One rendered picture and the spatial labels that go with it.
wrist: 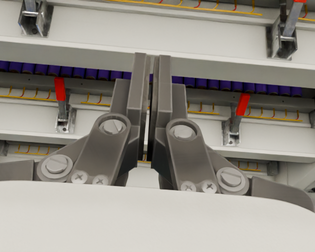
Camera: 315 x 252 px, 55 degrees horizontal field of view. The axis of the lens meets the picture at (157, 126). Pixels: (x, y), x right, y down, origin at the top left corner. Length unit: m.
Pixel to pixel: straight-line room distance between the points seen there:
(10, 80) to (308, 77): 0.42
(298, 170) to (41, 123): 0.47
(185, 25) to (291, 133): 0.28
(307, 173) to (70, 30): 0.47
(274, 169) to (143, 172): 0.28
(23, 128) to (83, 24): 0.23
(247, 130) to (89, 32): 0.30
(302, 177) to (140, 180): 0.32
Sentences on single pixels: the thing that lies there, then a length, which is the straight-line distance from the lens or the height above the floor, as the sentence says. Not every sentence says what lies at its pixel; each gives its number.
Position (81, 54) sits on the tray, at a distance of 0.35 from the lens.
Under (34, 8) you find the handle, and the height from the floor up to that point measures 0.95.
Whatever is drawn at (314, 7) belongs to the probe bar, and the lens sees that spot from 0.42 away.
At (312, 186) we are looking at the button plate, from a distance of 0.67.
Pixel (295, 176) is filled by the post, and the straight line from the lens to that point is 0.66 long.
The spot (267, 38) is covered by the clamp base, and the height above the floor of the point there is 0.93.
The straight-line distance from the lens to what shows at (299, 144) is 0.56.
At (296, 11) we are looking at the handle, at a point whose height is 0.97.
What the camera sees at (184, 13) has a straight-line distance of 0.36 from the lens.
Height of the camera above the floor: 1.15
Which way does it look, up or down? 56 degrees down
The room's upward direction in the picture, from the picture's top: 9 degrees clockwise
